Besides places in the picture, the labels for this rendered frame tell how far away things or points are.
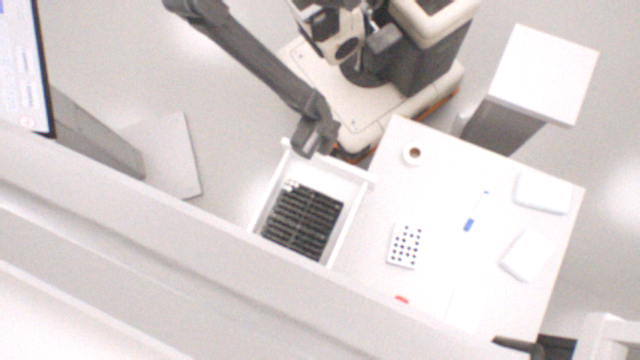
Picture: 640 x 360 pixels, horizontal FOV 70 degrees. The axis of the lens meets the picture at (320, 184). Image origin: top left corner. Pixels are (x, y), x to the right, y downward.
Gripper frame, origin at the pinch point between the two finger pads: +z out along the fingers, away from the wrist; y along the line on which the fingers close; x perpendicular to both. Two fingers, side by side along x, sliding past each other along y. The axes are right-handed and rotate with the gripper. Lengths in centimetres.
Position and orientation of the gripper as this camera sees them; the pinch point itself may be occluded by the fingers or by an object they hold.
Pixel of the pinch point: (324, 146)
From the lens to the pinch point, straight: 129.9
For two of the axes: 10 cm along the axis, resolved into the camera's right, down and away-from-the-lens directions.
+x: 9.0, 4.0, -1.6
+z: 0.5, 2.8, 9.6
